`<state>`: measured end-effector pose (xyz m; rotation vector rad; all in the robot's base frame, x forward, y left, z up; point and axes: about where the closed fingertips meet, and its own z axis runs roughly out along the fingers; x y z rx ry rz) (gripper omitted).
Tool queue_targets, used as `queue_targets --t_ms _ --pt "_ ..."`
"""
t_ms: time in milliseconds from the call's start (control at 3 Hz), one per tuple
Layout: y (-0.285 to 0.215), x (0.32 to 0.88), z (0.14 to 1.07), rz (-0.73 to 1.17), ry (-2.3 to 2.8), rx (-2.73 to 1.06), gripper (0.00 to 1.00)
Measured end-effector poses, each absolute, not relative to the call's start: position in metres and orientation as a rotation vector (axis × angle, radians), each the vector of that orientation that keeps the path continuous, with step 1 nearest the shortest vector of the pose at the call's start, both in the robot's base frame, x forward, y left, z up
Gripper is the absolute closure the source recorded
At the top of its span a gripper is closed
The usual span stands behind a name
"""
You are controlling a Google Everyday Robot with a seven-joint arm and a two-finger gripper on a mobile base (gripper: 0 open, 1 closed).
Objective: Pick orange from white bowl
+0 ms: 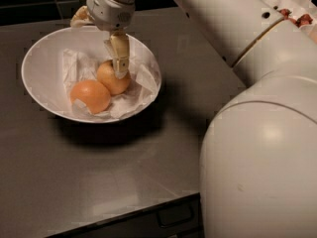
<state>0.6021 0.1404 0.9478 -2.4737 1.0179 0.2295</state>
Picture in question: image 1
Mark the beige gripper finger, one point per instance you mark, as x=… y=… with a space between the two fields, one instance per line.
x=118 y=47
x=81 y=18

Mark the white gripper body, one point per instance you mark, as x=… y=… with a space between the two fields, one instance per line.
x=107 y=11

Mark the yellow-orange orange with stem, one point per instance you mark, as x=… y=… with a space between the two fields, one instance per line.
x=106 y=75

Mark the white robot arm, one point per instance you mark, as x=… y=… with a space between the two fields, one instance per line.
x=258 y=162

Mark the white crumpled paper in bowl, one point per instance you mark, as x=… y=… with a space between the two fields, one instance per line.
x=141 y=92

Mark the large white bowl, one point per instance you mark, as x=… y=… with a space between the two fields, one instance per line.
x=41 y=68

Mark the darker orange fruit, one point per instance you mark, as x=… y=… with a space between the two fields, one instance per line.
x=92 y=93

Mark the white paper under strawberries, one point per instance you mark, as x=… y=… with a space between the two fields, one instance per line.
x=298 y=7

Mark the red strawberries pile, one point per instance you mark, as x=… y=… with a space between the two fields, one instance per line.
x=303 y=20

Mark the dark drawer front with handle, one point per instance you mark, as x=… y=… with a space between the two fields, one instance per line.
x=179 y=218

